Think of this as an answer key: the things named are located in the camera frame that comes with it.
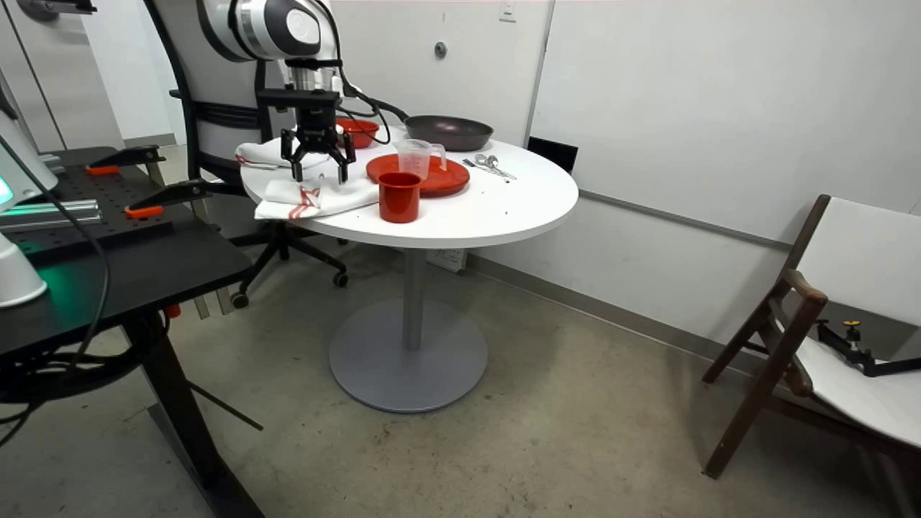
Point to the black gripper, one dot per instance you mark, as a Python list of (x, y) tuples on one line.
[(313, 125)]

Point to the white towel with red stripes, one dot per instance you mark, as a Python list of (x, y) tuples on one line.
[(285, 200)]

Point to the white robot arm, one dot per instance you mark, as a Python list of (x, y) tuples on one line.
[(299, 37)]

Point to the white folded towel red stripes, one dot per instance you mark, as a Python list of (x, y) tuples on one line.
[(269, 154)]

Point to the small red bowl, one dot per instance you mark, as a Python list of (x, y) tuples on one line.
[(361, 129)]

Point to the red plastic mug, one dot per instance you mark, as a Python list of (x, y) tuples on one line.
[(397, 197)]

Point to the clear plastic measuring cup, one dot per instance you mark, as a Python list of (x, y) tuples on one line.
[(417, 155)]

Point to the black office chair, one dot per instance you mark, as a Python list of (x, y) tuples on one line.
[(220, 89)]

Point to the dark frying pan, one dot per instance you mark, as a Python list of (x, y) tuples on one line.
[(447, 129)]

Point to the large red plate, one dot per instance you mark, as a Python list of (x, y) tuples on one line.
[(443, 175)]

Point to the metal measuring spoons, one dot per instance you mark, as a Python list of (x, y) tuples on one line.
[(489, 165)]

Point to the black side desk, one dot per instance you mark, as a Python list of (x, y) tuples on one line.
[(102, 318)]

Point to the white lamp base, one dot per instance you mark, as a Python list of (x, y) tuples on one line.
[(18, 278)]

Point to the wooden folding chair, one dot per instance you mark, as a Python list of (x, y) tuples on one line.
[(839, 329)]

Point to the black clamp on chair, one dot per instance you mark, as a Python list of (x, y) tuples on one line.
[(846, 344)]

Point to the orange handled clamp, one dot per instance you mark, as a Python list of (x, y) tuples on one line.
[(159, 201), (128, 155)]

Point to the white round pedestal table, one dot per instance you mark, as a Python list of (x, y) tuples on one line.
[(416, 355)]

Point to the black box by wall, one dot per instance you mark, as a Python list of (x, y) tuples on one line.
[(559, 154)]

